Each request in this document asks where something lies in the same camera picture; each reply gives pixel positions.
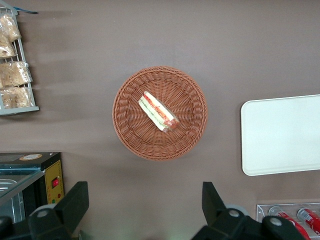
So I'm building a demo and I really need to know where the bagged bread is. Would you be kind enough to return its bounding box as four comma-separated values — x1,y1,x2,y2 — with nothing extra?
0,34,17,59
0,61,33,88
0,13,22,43
0,86,33,110

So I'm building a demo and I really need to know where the cream plastic tray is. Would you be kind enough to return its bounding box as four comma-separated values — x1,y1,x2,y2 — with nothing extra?
240,94,320,177

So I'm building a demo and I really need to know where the clear acrylic bottle rack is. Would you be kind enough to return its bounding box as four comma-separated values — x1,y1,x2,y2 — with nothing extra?
256,202,320,240

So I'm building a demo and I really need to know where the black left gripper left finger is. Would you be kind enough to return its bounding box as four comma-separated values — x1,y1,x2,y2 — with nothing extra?
27,181,90,240

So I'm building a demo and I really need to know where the wrapped triangle sandwich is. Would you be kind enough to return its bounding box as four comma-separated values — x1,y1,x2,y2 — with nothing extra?
138,91,180,133

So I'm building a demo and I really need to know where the black food warmer yellow panel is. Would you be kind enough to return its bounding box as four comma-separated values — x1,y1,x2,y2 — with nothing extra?
0,151,65,225

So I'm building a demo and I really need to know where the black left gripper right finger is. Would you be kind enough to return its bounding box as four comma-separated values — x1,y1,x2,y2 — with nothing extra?
191,181,261,240

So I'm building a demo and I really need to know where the blue tape strip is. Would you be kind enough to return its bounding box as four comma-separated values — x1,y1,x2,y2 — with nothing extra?
13,6,40,15

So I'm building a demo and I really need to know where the red cola bottle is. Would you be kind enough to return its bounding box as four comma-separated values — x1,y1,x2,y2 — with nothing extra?
268,206,312,240
296,207,320,233

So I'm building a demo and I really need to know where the round brown wicker basket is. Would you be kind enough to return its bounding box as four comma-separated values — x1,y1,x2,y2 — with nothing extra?
111,65,209,162

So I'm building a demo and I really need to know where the tray of packaged snacks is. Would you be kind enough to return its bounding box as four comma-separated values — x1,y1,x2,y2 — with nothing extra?
0,6,41,116

